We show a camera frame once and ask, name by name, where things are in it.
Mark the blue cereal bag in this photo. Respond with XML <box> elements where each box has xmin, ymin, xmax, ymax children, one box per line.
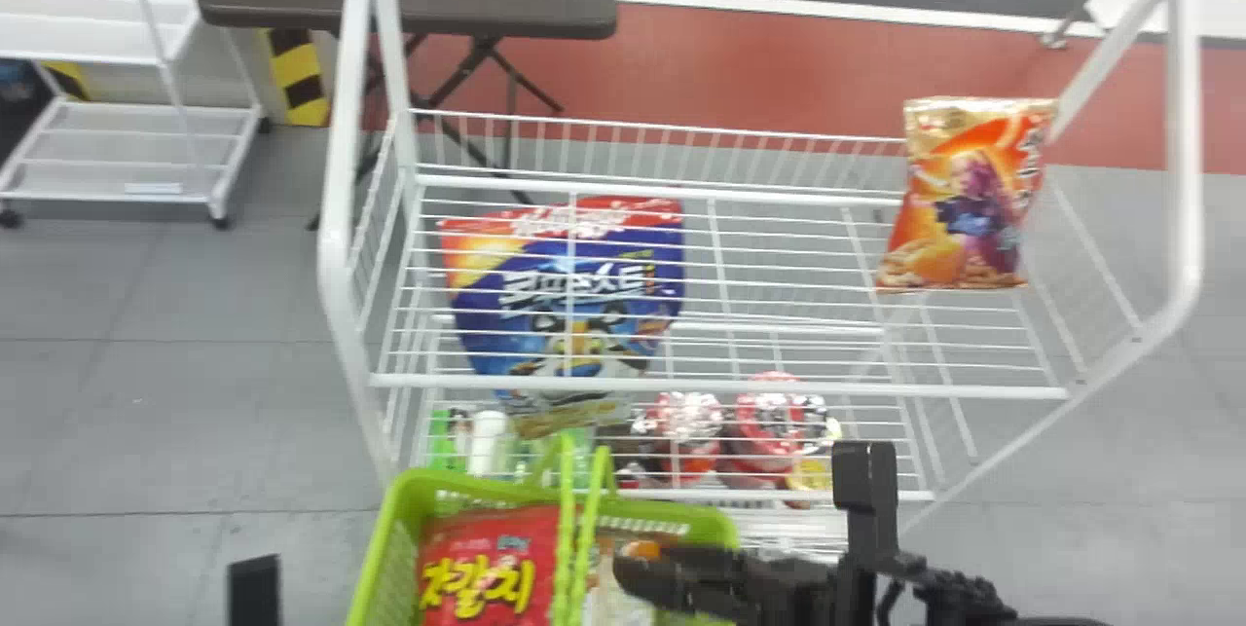
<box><xmin>437</xmin><ymin>197</ymin><xmax>686</xmax><ymax>439</ymax></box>

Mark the red noodle cup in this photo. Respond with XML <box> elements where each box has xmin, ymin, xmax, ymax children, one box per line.
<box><xmin>630</xmin><ymin>391</ymin><xmax>727</xmax><ymax>488</ymax></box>
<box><xmin>728</xmin><ymin>372</ymin><xmax>840</xmax><ymax>491</ymax></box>

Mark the white snack packet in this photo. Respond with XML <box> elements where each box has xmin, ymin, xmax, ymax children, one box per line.
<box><xmin>582</xmin><ymin>529</ymin><xmax>673</xmax><ymax>626</ymax></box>

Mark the green basket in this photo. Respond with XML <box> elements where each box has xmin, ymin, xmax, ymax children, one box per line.
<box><xmin>345</xmin><ymin>431</ymin><xmax>742</xmax><ymax>626</ymax></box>

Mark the green bottle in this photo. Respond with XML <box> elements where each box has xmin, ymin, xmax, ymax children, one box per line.
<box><xmin>426</xmin><ymin>409</ymin><xmax>470</xmax><ymax>473</ymax></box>

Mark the orange snack packet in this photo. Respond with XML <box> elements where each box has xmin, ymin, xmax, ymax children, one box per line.
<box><xmin>874</xmin><ymin>96</ymin><xmax>1058</xmax><ymax>295</ymax></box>

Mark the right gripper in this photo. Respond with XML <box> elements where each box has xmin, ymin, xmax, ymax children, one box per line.
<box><xmin>612</xmin><ymin>544</ymin><xmax>846</xmax><ymax>626</ymax></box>

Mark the white wire rack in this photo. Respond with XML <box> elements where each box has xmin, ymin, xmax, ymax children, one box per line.
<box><xmin>316</xmin><ymin>0</ymin><xmax>1224</xmax><ymax>561</ymax></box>

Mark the red snack packet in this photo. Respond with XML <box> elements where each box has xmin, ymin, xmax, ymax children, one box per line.
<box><xmin>417</xmin><ymin>505</ymin><xmax>563</xmax><ymax>626</ymax></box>

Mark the white bottle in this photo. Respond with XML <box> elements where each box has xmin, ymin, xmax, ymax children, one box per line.
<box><xmin>471</xmin><ymin>409</ymin><xmax>514</xmax><ymax>478</ymax></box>

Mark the yellow noodle cup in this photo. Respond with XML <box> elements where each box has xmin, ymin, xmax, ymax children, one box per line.
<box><xmin>782</xmin><ymin>456</ymin><xmax>840</xmax><ymax>510</ymax></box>

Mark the yellow black striped post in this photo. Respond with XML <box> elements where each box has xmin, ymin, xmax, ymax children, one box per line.
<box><xmin>265</xmin><ymin>27</ymin><xmax>333</xmax><ymax>129</ymax></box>

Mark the white shelf trolley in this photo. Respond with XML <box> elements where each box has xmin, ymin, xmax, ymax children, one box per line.
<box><xmin>0</xmin><ymin>0</ymin><xmax>271</xmax><ymax>231</ymax></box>

